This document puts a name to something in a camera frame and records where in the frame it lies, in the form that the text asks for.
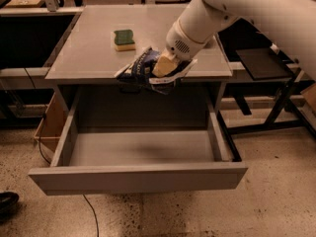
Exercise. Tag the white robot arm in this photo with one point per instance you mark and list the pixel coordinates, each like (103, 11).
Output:
(289, 24)

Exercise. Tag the grey drawer cabinet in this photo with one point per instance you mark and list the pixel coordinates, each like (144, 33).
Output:
(89, 56)

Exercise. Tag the wooden box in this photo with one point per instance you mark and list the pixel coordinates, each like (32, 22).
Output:
(51, 125)

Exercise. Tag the green and yellow sponge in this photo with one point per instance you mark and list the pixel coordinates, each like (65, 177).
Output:
(124, 40)

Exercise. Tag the black flat tray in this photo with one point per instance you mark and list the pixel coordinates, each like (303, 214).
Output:
(263, 64)

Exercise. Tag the grey workbench rail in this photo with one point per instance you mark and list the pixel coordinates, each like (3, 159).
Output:
(24, 78)

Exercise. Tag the grey open drawer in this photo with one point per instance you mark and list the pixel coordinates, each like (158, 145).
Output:
(115, 142)

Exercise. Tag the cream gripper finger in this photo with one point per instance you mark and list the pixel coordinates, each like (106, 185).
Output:
(166, 63)

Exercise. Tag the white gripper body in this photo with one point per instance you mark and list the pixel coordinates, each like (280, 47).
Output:
(178, 43)

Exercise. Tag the black shoe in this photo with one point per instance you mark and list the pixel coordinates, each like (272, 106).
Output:
(7, 201)

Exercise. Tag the blue chip bag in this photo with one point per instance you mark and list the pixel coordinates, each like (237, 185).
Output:
(140, 73)

